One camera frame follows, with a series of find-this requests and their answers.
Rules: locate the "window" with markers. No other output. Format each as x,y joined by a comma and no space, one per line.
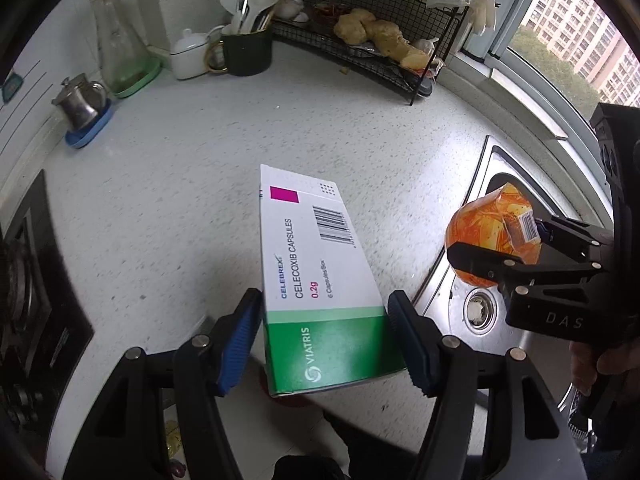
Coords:
565,25

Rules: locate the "dark green utensil mug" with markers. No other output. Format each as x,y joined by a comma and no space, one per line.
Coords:
247,52

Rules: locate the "blue coaster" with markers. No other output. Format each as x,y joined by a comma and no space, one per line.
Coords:
97,132

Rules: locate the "long ginger piece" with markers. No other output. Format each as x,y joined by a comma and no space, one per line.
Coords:
395,42

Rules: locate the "green tray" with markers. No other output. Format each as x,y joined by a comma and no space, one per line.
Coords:
145,82

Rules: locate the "black gas stove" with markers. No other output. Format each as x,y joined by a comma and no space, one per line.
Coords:
30,310

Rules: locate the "garlic bulb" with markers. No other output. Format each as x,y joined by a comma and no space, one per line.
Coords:
425,47
290,7

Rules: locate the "glass carafe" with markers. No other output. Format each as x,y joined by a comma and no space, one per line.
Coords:
117,45

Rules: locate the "white green medicine box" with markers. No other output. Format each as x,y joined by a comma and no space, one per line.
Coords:
310,240

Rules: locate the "steel chopstick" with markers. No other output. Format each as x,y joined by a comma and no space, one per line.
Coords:
244,12

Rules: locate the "person's right hand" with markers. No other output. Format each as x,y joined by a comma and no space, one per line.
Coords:
582,365

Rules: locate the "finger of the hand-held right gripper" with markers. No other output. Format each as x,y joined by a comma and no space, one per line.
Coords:
480,260
570,232

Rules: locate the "round ginger piece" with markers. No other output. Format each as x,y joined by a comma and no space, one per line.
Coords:
355,27

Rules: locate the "white ceramic pot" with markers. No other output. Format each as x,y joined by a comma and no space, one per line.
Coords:
190,57

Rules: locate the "stainless steel sink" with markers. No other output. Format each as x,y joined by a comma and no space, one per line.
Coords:
495,350

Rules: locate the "orange plastic cup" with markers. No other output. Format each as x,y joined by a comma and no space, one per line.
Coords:
480,225

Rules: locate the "dried red chilies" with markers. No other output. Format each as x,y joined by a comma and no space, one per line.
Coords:
330,12

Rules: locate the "steel teapot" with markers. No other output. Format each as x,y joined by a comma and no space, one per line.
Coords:
80,105

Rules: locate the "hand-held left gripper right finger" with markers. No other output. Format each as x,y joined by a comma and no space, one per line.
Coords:
412,340

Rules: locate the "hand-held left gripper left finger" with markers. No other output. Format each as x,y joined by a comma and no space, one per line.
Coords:
240,340

